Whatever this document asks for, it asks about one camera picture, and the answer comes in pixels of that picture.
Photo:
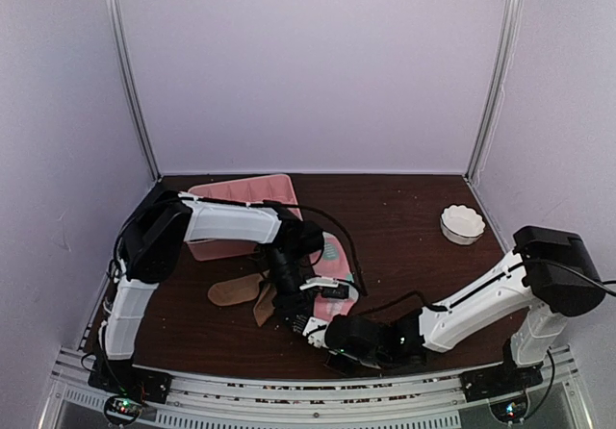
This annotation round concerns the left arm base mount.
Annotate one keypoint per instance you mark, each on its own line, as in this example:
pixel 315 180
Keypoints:
pixel 130 400

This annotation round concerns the pink divided organizer tray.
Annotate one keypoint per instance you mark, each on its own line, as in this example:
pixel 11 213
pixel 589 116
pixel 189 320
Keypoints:
pixel 276 187

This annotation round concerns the right aluminium frame post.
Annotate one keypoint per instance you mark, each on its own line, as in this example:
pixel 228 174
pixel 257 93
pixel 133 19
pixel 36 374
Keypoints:
pixel 508 30

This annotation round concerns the aluminium frame post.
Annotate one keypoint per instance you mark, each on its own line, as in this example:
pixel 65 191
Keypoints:
pixel 508 30
pixel 130 88

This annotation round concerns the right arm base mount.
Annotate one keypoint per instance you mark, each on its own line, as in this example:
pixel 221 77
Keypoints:
pixel 504 387

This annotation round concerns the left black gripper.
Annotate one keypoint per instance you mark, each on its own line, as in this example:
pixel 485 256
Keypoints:
pixel 285 307

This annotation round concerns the tan ribbed sock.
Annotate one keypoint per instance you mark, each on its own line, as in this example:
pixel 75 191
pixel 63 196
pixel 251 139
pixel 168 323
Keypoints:
pixel 253 287

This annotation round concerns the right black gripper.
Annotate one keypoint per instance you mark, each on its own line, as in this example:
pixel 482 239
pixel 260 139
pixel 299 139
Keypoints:
pixel 339 368

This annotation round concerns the pink patterned sock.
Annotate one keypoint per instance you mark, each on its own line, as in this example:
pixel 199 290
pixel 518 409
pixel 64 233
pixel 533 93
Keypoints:
pixel 332 262

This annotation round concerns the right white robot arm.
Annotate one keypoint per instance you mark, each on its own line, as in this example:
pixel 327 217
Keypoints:
pixel 549 274

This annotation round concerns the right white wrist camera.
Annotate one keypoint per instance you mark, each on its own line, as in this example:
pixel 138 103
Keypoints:
pixel 312 329

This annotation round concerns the white scalloped bowl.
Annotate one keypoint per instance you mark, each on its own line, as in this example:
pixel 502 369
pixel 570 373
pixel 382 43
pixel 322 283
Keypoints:
pixel 461 225

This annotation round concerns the left aluminium frame post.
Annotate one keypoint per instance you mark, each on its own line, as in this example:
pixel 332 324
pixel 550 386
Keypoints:
pixel 130 88

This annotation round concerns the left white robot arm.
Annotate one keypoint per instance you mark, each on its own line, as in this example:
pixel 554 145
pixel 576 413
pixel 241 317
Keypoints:
pixel 148 247

